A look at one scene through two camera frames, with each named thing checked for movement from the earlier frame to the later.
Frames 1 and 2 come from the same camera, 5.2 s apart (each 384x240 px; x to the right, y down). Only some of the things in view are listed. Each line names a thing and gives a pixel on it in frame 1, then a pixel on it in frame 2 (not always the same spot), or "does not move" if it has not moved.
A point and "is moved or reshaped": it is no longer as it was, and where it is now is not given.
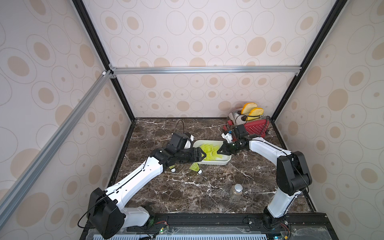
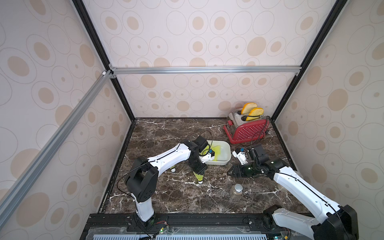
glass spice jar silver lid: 235,192 does not move
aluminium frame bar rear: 155,70 does not move
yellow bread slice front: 255,112 does not move
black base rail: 216,226 does not move
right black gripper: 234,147 → 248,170
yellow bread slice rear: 247,108 does not move
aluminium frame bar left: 15,192 does not move
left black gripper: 193,157 → 199,170
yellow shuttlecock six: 195,167 is moved or reshaped
